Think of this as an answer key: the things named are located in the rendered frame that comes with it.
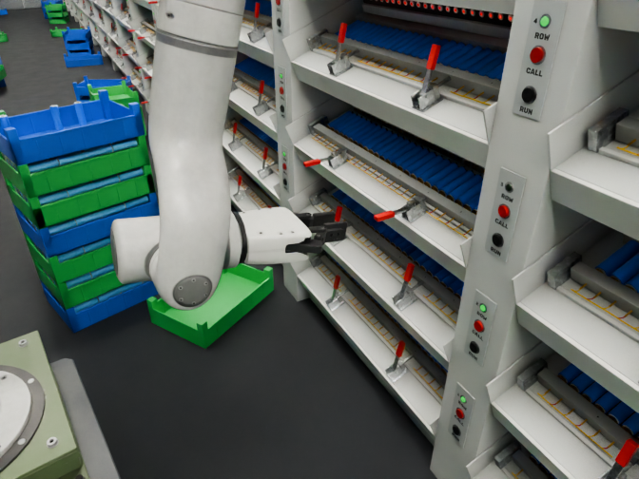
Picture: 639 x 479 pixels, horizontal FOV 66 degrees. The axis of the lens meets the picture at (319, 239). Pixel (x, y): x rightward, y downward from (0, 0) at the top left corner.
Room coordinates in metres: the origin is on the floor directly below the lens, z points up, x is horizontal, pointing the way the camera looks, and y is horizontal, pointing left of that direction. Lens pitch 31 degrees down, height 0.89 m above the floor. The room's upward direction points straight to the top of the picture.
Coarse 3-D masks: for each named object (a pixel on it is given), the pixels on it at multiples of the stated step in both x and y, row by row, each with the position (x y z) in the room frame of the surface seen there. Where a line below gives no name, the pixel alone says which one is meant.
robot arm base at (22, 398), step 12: (0, 372) 0.50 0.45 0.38; (0, 384) 0.48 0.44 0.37; (12, 384) 0.48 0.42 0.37; (24, 384) 0.48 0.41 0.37; (0, 396) 0.46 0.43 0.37; (12, 396) 0.46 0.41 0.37; (24, 396) 0.46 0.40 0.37; (0, 408) 0.44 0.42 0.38; (12, 408) 0.44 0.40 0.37; (24, 408) 0.44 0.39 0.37; (0, 420) 0.42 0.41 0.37; (12, 420) 0.42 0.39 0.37; (24, 420) 0.42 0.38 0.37; (0, 432) 0.40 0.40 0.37; (12, 432) 0.40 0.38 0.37; (0, 444) 0.39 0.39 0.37; (12, 444) 0.39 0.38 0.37; (0, 456) 0.37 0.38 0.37
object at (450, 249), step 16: (320, 112) 1.18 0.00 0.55; (336, 112) 1.20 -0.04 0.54; (288, 128) 1.14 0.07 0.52; (304, 128) 1.16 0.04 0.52; (304, 144) 1.12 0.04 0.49; (320, 144) 1.10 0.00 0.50; (416, 144) 0.97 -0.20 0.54; (304, 160) 1.11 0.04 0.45; (336, 176) 0.96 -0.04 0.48; (352, 176) 0.93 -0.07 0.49; (368, 176) 0.91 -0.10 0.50; (352, 192) 0.91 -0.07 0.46; (368, 192) 0.86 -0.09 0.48; (384, 192) 0.85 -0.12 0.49; (400, 192) 0.83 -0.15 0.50; (368, 208) 0.87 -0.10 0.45; (384, 208) 0.80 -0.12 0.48; (400, 224) 0.76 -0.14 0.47; (416, 224) 0.73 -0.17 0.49; (432, 224) 0.72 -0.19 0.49; (448, 224) 0.71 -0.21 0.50; (416, 240) 0.73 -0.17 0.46; (432, 240) 0.69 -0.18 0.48; (448, 240) 0.67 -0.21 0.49; (464, 240) 0.66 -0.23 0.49; (432, 256) 0.69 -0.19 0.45; (448, 256) 0.64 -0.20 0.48; (464, 256) 0.60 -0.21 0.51; (464, 272) 0.62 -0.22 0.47
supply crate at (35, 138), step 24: (24, 120) 1.21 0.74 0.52; (48, 120) 1.25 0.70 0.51; (72, 120) 1.28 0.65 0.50; (96, 120) 1.33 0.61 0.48; (120, 120) 1.18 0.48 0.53; (0, 144) 1.08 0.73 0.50; (24, 144) 1.02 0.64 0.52; (48, 144) 1.06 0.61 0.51; (72, 144) 1.09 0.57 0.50; (96, 144) 1.13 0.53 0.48
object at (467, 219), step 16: (320, 128) 1.12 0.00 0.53; (336, 144) 1.05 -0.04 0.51; (352, 144) 1.01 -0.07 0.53; (368, 160) 0.93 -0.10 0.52; (384, 176) 0.89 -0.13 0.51; (400, 176) 0.84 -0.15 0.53; (416, 192) 0.79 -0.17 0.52; (432, 192) 0.77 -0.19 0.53; (448, 208) 0.72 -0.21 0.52; (464, 208) 0.71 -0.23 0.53; (464, 224) 0.69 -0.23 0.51
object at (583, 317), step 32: (544, 256) 0.54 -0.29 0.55; (576, 256) 0.55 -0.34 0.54; (608, 256) 0.56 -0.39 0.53; (544, 288) 0.54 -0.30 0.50; (576, 288) 0.52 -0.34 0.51; (608, 288) 0.49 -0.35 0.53; (544, 320) 0.49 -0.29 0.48; (576, 320) 0.48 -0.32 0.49; (608, 320) 0.46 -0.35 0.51; (576, 352) 0.44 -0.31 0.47; (608, 352) 0.42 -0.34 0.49; (608, 384) 0.41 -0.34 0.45
